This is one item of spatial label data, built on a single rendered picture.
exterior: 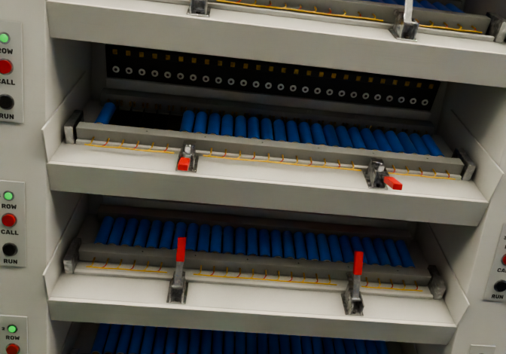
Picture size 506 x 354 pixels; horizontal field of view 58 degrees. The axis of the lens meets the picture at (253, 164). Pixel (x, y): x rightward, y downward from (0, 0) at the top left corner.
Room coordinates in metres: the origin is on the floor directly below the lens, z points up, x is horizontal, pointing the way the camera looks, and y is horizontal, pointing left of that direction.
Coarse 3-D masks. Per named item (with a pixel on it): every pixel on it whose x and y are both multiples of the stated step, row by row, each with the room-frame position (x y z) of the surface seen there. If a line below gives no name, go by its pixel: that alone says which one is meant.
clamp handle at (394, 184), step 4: (380, 168) 0.62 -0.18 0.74; (376, 172) 0.62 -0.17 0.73; (380, 172) 0.61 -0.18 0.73; (384, 172) 0.61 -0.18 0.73; (380, 176) 0.60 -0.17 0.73; (384, 176) 0.59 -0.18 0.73; (388, 176) 0.58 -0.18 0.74; (384, 180) 0.58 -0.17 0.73; (388, 180) 0.57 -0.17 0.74; (392, 180) 0.57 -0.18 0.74; (396, 180) 0.57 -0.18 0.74; (388, 184) 0.57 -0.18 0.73; (392, 184) 0.55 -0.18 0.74; (396, 184) 0.55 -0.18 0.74; (400, 184) 0.55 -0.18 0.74; (392, 188) 0.55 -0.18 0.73; (396, 188) 0.55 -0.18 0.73; (400, 188) 0.55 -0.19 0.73
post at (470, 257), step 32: (448, 96) 0.80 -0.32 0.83; (480, 96) 0.70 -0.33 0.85; (480, 128) 0.68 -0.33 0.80; (448, 224) 0.71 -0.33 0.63; (480, 224) 0.63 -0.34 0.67; (448, 256) 0.69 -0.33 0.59; (480, 256) 0.62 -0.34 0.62; (480, 288) 0.62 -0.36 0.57; (480, 320) 0.62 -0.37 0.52; (448, 352) 0.63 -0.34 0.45
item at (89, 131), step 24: (144, 144) 0.63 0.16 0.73; (168, 144) 0.63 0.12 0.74; (216, 144) 0.63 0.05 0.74; (240, 144) 0.64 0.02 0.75; (264, 144) 0.64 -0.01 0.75; (288, 144) 0.65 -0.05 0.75; (336, 168) 0.63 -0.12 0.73; (408, 168) 0.66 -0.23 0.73; (432, 168) 0.66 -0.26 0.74; (456, 168) 0.66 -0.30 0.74
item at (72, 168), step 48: (240, 96) 0.76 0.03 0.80; (288, 96) 0.77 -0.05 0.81; (48, 144) 0.57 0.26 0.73; (96, 192) 0.59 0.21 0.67; (144, 192) 0.59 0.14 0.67; (192, 192) 0.59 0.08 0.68; (240, 192) 0.60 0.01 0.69; (288, 192) 0.60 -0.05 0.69; (336, 192) 0.60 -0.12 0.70; (384, 192) 0.61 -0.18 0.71; (432, 192) 0.62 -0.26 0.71; (480, 192) 0.64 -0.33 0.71
